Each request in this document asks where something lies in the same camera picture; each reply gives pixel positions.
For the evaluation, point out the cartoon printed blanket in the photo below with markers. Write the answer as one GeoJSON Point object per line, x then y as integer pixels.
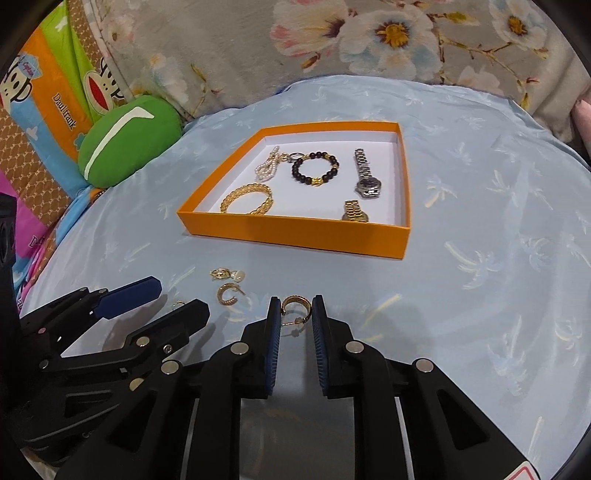
{"type": "Point", "coordinates": [51, 106]}

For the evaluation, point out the gold hoop earring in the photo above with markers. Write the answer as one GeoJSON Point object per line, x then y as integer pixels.
{"type": "Point", "coordinates": [302, 304]}
{"type": "Point", "coordinates": [220, 295]}

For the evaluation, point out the gold stud earring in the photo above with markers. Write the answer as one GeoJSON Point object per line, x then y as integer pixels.
{"type": "Point", "coordinates": [220, 274]}

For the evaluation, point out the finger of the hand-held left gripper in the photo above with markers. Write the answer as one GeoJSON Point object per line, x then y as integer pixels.
{"type": "Point", "coordinates": [184, 318]}
{"type": "Point", "coordinates": [131, 295]}

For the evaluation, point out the green cushion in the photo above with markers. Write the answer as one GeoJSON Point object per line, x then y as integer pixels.
{"type": "Point", "coordinates": [129, 138]}

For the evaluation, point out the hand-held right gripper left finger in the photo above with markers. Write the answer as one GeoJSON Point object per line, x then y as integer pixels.
{"type": "Point", "coordinates": [273, 341]}

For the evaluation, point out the floral grey pillow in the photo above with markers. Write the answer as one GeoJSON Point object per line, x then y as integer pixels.
{"type": "Point", "coordinates": [231, 46]}

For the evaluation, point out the silver watch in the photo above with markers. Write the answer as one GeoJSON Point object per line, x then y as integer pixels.
{"type": "Point", "coordinates": [368, 186]}

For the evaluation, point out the gold woven bangle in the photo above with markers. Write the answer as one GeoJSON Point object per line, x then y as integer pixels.
{"type": "Point", "coordinates": [265, 205]}

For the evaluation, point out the light blue palm-print sheet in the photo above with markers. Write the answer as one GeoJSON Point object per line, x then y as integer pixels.
{"type": "Point", "coordinates": [461, 230]}

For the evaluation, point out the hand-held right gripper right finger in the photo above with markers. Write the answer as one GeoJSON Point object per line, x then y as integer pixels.
{"type": "Point", "coordinates": [320, 344]}

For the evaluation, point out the pink pillow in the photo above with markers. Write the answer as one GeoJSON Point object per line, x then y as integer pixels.
{"type": "Point", "coordinates": [582, 124]}

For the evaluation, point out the orange cardboard box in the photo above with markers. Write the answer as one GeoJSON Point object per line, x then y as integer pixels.
{"type": "Point", "coordinates": [300, 233]}

